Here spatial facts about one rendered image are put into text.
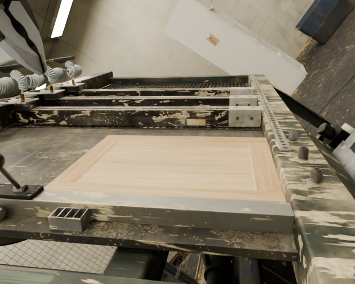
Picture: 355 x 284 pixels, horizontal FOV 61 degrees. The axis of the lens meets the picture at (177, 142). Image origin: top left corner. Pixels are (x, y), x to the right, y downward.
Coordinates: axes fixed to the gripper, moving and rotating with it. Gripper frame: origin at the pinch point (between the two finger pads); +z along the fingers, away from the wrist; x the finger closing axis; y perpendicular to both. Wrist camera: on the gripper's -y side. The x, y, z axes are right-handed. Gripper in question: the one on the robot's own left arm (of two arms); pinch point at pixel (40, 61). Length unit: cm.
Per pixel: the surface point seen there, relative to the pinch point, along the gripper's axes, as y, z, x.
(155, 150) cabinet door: 23, 31, -46
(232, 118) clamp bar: 6, 44, -81
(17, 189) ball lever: 34.5, 14.8, -10.2
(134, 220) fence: 13.5, 31.5, -10.6
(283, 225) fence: -11.9, 44.7, -13.5
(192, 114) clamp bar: 19, 35, -79
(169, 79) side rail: 67, 29, -192
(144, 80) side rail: 85, 20, -190
